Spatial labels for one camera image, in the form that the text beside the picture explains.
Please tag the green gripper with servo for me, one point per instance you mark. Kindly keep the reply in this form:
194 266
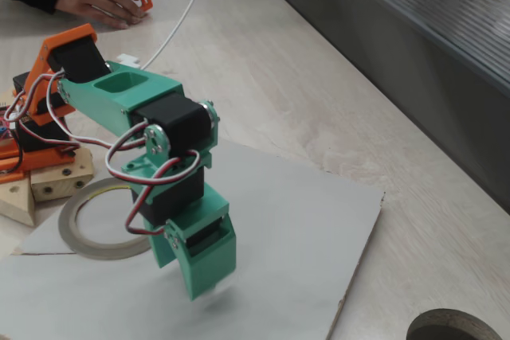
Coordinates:
207 242

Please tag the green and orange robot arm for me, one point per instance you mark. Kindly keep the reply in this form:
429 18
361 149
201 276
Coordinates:
119 105

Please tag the grey cardboard sheet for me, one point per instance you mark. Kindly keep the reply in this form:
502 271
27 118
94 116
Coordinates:
299 236

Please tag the wooden block with screw holes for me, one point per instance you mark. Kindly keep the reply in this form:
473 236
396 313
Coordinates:
52 180

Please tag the small white plastic piece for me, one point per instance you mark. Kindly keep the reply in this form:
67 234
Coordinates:
127 58

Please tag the red circuit board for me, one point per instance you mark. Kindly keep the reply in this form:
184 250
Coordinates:
4 123

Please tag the grey partition with ribbed glass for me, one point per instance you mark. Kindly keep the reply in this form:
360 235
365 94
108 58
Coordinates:
418 57

